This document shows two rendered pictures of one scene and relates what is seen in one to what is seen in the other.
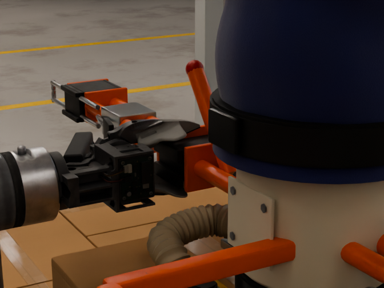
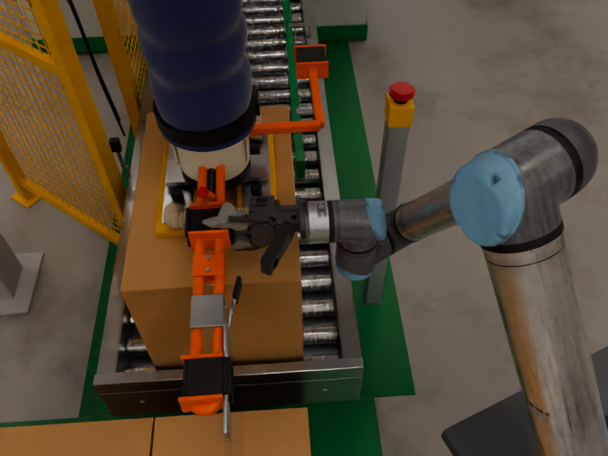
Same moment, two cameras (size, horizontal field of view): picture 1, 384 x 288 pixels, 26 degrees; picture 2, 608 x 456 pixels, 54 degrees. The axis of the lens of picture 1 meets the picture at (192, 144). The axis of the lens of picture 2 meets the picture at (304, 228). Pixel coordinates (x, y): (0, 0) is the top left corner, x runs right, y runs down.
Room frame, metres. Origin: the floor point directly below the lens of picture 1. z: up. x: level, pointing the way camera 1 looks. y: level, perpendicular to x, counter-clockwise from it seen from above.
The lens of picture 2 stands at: (1.67, 0.51, 2.05)
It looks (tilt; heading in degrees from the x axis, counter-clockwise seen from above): 51 degrees down; 206
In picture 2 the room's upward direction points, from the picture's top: 1 degrees counter-clockwise
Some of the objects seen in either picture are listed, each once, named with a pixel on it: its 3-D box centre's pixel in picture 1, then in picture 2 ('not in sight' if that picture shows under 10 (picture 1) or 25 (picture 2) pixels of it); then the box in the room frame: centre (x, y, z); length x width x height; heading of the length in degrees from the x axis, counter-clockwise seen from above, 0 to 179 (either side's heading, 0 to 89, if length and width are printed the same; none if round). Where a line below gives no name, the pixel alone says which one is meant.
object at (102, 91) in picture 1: (97, 99); (203, 382); (1.34, 0.16, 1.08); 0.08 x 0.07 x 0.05; 29
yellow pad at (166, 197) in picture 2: not in sight; (179, 177); (0.86, -0.21, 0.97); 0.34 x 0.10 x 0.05; 29
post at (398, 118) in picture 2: not in sight; (384, 217); (0.39, 0.20, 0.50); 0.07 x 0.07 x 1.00; 29
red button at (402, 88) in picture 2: not in sight; (401, 94); (0.39, 0.20, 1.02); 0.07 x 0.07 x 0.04
